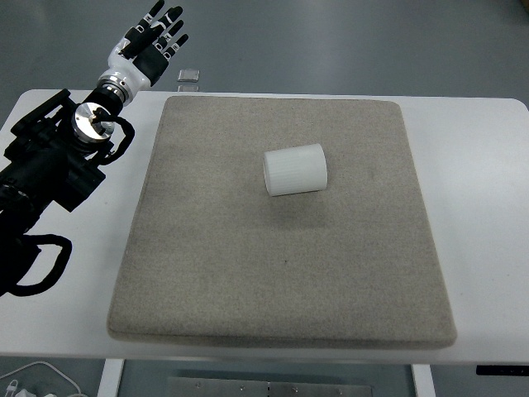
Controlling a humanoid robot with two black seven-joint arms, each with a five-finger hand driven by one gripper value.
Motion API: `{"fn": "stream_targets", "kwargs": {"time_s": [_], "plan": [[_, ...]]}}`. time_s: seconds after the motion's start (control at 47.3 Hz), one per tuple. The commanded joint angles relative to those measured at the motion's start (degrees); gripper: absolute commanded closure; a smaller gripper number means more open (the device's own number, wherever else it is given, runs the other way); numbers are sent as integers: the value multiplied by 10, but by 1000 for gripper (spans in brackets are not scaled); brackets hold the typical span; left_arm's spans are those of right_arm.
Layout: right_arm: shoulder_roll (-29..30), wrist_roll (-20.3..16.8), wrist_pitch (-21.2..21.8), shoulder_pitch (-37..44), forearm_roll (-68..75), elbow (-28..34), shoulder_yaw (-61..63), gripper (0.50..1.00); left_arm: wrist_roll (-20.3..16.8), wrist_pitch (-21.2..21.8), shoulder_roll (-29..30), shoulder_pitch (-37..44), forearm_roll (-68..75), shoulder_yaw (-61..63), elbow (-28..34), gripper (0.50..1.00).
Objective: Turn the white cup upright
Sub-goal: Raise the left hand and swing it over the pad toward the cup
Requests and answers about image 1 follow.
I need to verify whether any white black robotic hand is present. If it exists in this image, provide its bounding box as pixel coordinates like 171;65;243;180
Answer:
98;1;188;105

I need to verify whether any white ribbed cup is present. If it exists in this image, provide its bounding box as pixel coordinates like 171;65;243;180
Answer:
263;144;328;197

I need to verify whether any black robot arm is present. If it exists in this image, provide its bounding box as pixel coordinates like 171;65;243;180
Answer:
1;81;135;297

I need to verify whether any small clear floor plate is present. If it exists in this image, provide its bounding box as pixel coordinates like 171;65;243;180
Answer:
178;69;200;83

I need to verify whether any beige felt mat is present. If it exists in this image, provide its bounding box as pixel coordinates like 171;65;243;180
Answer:
107;96;457;349

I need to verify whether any white table leg left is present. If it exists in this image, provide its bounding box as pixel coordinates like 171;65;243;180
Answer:
96;359;125;397

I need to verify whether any white table leg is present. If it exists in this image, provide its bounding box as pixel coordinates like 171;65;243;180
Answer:
96;359;125;397
411;364;436;397

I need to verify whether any white table leg right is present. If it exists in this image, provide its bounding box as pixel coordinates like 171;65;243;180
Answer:
411;364;436;397

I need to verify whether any black table control panel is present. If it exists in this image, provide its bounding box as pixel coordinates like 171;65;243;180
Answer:
476;365;529;377

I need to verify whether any white cable on floor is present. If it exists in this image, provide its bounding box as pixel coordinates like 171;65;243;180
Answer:
0;361;83;397

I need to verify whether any metal base plate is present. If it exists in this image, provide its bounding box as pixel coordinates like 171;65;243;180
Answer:
166;377;373;397

